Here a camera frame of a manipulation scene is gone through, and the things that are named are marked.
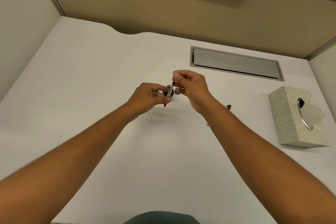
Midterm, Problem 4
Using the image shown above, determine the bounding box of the person's right hand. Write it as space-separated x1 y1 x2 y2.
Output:
172 70 215 116

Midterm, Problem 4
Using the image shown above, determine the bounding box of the person's left hand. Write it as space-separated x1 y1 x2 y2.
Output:
125 83 173 121

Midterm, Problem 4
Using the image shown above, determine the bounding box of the clear ballpoint pen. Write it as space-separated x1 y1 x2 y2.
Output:
164 81 176 108

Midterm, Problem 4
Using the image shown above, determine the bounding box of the person's left forearm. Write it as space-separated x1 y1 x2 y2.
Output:
0 103 137 224

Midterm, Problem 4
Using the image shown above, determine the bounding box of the person's right forearm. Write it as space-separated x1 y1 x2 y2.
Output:
201 98 336 224

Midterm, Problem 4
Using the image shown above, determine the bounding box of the small black round object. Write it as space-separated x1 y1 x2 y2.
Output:
163 85 175 98

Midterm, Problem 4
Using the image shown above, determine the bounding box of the dark pen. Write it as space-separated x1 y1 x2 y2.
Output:
206 104 232 127

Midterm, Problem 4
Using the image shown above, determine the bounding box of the patterned white tissue box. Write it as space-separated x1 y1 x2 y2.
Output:
268 86 331 149

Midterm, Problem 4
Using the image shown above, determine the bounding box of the green shirt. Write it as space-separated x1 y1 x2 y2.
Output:
123 211 201 224

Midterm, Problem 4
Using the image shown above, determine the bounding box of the white tissue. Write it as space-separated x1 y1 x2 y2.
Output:
299 99 326 130

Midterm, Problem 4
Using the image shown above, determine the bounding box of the grey desk cable flap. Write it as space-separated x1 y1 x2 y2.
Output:
190 45 285 82

